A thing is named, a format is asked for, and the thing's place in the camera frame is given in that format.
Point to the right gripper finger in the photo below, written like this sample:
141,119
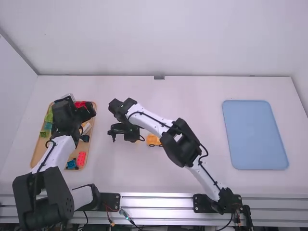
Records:
115,127
114,138

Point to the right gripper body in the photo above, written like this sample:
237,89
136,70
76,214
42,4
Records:
133,134

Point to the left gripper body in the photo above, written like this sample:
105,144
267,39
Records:
85,113

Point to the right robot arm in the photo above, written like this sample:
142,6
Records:
149,121

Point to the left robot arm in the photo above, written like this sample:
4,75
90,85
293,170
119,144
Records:
57,149

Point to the red toy brick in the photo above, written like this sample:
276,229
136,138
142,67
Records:
81,158
80,104

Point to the white toy brick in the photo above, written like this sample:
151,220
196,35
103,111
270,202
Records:
86,127

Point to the yellow toy car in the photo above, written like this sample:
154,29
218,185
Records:
153,140

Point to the black toy brick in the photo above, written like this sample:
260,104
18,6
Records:
85,138

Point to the tan tray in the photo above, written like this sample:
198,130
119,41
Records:
83,146

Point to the clear green toy brick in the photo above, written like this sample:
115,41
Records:
49,115

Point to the teal toy brick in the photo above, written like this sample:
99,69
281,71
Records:
48,126

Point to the blue toy brick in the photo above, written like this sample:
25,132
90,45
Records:
71,164

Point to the silver rails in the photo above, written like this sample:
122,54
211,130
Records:
163,204

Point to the blue mat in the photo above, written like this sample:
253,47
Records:
255,134

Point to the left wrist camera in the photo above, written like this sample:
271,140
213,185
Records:
68,97

